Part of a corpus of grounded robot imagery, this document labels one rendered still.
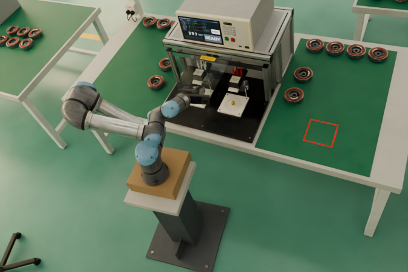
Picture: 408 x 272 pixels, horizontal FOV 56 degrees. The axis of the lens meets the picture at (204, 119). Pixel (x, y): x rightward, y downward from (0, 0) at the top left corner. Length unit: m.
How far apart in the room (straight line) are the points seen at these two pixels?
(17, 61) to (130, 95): 1.14
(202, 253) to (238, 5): 1.62
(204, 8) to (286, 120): 0.79
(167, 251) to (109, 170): 0.90
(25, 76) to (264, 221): 2.09
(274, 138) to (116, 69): 1.30
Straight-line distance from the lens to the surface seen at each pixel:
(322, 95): 2.39
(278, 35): 2.22
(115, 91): 2.71
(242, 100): 2.34
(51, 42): 3.44
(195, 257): 2.73
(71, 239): 3.13
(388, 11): 3.02
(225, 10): 2.11
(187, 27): 2.22
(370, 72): 2.54
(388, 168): 2.14
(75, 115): 1.83
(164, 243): 2.82
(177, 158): 2.13
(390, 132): 2.27
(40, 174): 3.59
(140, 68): 2.79
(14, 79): 3.28
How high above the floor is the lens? 2.55
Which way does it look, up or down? 50 degrees down
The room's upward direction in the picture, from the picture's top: 17 degrees counter-clockwise
